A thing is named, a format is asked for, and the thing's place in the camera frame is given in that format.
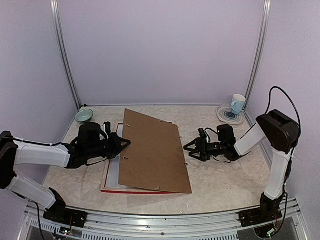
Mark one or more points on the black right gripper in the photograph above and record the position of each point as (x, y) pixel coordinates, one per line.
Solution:
(197, 150)

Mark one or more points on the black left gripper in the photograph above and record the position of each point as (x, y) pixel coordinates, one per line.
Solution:
(117, 148)

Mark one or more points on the cat and books photo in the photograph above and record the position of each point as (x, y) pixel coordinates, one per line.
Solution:
(112, 175)

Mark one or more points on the red wooden picture frame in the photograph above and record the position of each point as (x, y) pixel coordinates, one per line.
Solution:
(130, 172)

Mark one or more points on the brown frame backing board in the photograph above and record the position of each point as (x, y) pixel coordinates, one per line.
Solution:
(155, 158)

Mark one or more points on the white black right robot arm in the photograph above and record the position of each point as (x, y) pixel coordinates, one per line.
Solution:
(283, 134)

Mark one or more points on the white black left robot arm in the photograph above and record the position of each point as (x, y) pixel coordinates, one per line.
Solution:
(16, 152)

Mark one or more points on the round swirl pattern plate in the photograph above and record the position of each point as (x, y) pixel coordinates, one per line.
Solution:
(225, 115)

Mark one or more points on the green ceramic bowl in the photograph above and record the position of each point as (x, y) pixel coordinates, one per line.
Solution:
(84, 116)

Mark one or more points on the light blue ceramic mug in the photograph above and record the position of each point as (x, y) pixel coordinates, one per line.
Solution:
(237, 104)

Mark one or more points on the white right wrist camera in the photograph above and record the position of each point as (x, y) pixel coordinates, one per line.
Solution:
(203, 135)

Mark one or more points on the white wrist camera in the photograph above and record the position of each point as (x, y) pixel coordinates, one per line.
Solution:
(203, 135)
(106, 129)

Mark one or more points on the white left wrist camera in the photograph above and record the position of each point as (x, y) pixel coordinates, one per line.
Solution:
(106, 129)

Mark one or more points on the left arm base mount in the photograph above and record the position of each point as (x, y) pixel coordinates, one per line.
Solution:
(66, 216)

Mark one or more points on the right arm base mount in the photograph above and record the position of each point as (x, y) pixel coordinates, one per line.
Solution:
(260, 215)

